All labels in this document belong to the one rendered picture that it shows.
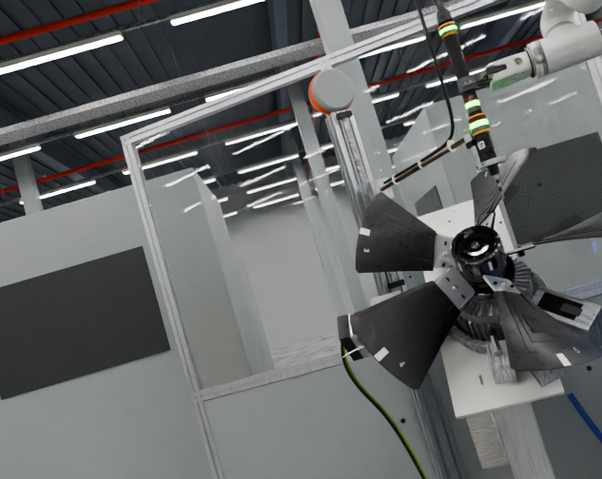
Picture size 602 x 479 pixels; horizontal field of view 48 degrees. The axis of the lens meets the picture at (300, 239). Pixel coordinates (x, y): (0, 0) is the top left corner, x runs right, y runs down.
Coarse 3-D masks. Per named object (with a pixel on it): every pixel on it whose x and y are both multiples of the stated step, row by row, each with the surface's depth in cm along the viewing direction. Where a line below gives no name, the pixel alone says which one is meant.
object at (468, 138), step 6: (468, 138) 168; (474, 138) 167; (468, 144) 168; (474, 144) 166; (474, 150) 167; (480, 156) 166; (504, 156) 162; (480, 162) 166; (486, 162) 161; (492, 162) 161; (498, 162) 161; (504, 162) 165; (480, 168) 164; (486, 168) 167
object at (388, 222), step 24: (384, 216) 181; (408, 216) 176; (360, 240) 185; (384, 240) 180; (408, 240) 176; (432, 240) 171; (360, 264) 184; (384, 264) 180; (408, 264) 177; (432, 264) 173
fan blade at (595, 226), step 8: (600, 216) 162; (584, 224) 160; (592, 224) 156; (600, 224) 154; (560, 232) 163; (568, 232) 157; (576, 232) 154; (584, 232) 153; (592, 232) 151; (600, 232) 150; (536, 240) 158; (544, 240) 156; (552, 240) 154; (560, 240) 153
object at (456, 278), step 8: (448, 272) 162; (456, 272) 163; (440, 280) 162; (456, 280) 163; (464, 280) 163; (440, 288) 162; (448, 288) 162; (464, 288) 163; (472, 288) 163; (448, 296) 162; (456, 296) 162; (464, 296) 163; (472, 296) 163; (456, 304) 162
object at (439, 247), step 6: (438, 240) 171; (444, 240) 170; (450, 240) 169; (438, 246) 171; (444, 246) 170; (450, 246) 169; (438, 252) 171; (450, 252) 169; (438, 258) 172; (444, 258) 171; (450, 258) 170; (438, 264) 172; (450, 264) 170; (444, 270) 171
